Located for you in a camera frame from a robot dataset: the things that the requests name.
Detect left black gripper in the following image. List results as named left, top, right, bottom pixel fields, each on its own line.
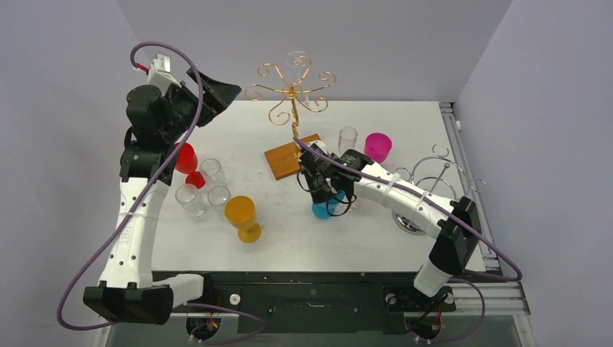
left=160, top=68, right=240, bottom=142

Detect gold wire glass rack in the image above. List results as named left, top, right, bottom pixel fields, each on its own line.
left=244, top=62, right=337, bottom=181

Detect yellow plastic wine glass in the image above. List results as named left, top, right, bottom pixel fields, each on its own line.
left=224, top=195, right=262, bottom=243

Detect aluminium rail right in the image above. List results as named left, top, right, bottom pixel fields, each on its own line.
left=439, top=102, right=531, bottom=316

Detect clear glass on gold rack back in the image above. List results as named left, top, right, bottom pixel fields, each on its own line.
left=285, top=51, right=312, bottom=106

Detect clear glass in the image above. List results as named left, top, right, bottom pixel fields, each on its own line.
left=338, top=127, right=358, bottom=155
left=175, top=184, right=207, bottom=218
left=207, top=186, right=231, bottom=219
left=285, top=51, right=312, bottom=106
left=200, top=158, right=227, bottom=189

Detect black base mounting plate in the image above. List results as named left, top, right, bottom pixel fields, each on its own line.
left=194, top=272, right=456, bottom=334

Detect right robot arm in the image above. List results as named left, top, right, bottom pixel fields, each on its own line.
left=299, top=144, right=481, bottom=309

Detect pink plastic wine glass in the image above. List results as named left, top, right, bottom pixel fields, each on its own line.
left=364, top=132, right=393, bottom=163

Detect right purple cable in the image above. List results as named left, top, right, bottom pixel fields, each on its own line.
left=293, top=136, right=524, bottom=346

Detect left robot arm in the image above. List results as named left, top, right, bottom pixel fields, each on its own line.
left=82, top=69, right=241, bottom=325

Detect red plastic wine glass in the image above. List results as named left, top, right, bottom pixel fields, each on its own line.
left=175, top=143, right=206, bottom=189

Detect chrome wire glass rack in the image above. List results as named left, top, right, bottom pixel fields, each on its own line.
left=391, top=143, right=487, bottom=236

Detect blue plastic wine glass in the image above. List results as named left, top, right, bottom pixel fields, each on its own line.
left=311, top=192, right=346, bottom=220

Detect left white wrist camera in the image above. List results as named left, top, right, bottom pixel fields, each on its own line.
left=134, top=53, right=182, bottom=95

